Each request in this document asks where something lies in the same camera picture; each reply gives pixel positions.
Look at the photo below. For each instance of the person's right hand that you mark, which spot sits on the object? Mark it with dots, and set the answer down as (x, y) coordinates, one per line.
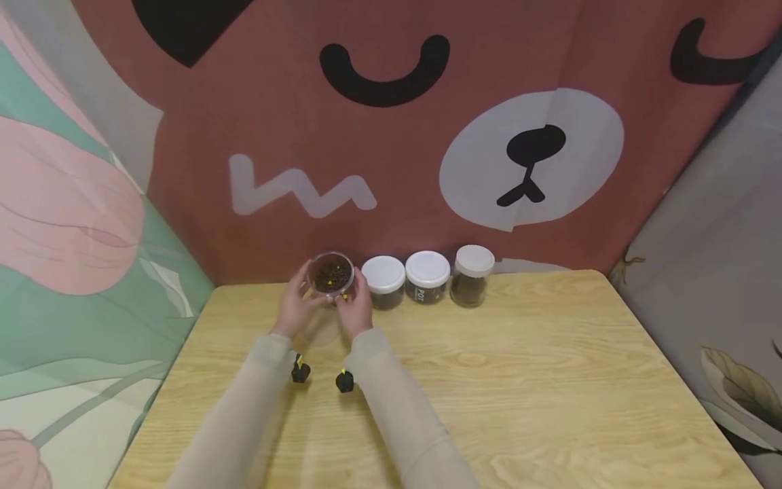
(359, 314)

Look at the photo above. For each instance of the person's left hand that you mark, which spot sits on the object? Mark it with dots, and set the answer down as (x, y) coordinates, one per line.
(294, 305)

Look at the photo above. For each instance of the person's left fingers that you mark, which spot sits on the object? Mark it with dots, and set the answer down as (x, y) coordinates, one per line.
(303, 276)

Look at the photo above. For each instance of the person's right thumb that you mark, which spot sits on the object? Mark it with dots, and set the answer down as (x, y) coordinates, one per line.
(343, 303)

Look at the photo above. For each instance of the person's right fingers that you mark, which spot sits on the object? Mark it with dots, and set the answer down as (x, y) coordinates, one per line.
(360, 284)

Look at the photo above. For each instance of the person's left thumb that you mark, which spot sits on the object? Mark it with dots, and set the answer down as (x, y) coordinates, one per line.
(317, 303)

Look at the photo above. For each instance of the clear jar dark contents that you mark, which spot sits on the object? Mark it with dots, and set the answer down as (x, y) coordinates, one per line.
(330, 274)

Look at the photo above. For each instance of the person's left forearm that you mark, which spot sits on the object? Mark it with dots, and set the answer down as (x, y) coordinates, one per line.
(238, 414)

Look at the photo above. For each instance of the person's right forearm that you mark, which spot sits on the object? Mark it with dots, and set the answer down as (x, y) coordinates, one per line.
(403, 414)

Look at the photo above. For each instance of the wide labelled jar white lid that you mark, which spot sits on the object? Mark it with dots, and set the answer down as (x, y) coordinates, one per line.
(427, 275)

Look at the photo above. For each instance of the black wrist band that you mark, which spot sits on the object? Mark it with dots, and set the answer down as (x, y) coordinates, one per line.
(300, 371)
(344, 382)

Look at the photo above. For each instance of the tall jar white lid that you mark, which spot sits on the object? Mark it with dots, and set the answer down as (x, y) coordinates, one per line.
(471, 275)

